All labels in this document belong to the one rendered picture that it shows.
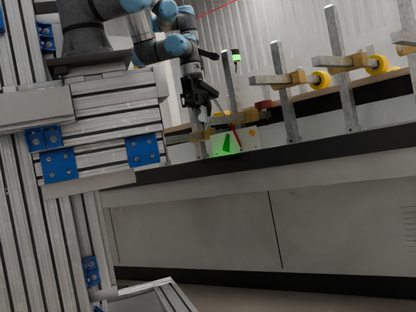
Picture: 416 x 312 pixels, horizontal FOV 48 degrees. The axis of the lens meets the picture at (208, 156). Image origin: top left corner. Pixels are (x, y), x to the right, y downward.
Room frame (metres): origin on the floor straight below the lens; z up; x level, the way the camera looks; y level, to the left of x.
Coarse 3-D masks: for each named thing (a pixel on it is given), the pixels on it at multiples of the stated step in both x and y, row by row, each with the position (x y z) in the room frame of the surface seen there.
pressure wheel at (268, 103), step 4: (264, 100) 2.07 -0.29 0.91; (268, 100) 2.07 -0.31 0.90; (256, 104) 2.08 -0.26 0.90; (260, 104) 2.07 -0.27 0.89; (264, 104) 2.07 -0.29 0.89; (268, 104) 2.07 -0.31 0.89; (256, 108) 2.09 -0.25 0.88; (260, 108) 2.07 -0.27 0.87; (264, 108) 2.13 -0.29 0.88; (268, 124) 2.10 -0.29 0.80
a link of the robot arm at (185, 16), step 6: (180, 6) 2.00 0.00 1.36; (186, 6) 1.99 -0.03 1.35; (180, 12) 2.00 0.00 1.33; (186, 12) 1.99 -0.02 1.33; (192, 12) 2.01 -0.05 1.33; (180, 18) 1.99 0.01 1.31; (186, 18) 1.99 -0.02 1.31; (192, 18) 2.00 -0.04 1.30; (180, 24) 1.99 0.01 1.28; (186, 24) 1.99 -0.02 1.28; (192, 24) 2.00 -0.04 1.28; (180, 30) 2.01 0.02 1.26; (186, 30) 1.99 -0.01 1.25
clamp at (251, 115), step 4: (240, 112) 1.98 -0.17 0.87; (244, 112) 1.97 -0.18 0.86; (248, 112) 1.95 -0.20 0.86; (252, 112) 1.95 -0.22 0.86; (256, 112) 1.97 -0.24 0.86; (248, 116) 1.95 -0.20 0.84; (252, 116) 1.94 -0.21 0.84; (256, 116) 1.97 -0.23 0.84; (248, 120) 1.96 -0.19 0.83; (252, 120) 1.94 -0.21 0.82; (256, 120) 1.96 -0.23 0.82; (232, 124) 2.02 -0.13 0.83; (236, 124) 2.00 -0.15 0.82
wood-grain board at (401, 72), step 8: (384, 72) 1.78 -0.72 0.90; (392, 72) 1.76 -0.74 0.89; (400, 72) 1.74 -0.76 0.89; (408, 72) 1.72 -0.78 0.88; (352, 80) 1.86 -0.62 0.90; (360, 80) 1.84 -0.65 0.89; (368, 80) 1.82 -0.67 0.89; (376, 80) 1.80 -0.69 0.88; (328, 88) 1.93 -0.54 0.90; (336, 88) 1.91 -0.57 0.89; (296, 96) 2.04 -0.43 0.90; (304, 96) 2.01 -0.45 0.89; (312, 96) 1.99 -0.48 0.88; (272, 104) 2.12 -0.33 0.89; (280, 104) 2.09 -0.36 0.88; (168, 128) 2.58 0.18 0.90; (176, 128) 2.54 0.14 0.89; (184, 128) 2.50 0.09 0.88
